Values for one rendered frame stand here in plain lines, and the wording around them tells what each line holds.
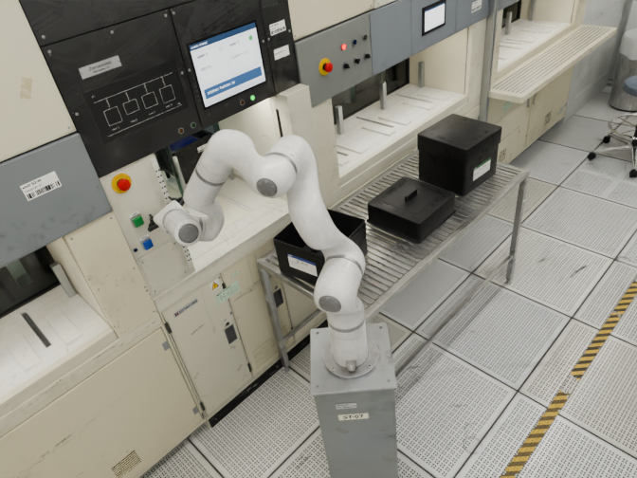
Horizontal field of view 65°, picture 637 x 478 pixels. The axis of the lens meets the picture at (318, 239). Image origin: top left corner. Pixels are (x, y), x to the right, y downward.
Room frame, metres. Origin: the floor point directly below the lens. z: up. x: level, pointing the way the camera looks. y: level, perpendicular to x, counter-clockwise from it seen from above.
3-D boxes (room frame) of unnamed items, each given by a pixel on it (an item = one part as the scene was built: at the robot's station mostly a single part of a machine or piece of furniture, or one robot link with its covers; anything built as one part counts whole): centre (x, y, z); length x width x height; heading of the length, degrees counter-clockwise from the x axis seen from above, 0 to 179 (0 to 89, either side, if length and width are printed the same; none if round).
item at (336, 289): (1.07, -0.04, 1.07); 0.19 x 0.12 x 0.24; 157
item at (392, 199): (1.85, -0.44, 0.83); 0.29 x 0.29 x 0.13; 41
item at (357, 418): (1.10, -0.05, 0.38); 0.28 x 0.28 x 0.76; 85
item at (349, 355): (1.10, -0.05, 0.85); 0.19 x 0.19 x 0.18
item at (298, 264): (1.62, -0.01, 0.85); 0.28 x 0.28 x 0.17; 50
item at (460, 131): (2.13, -0.74, 0.89); 0.29 x 0.29 x 0.25; 37
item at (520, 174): (1.89, -0.40, 0.38); 1.30 x 0.60 x 0.76; 130
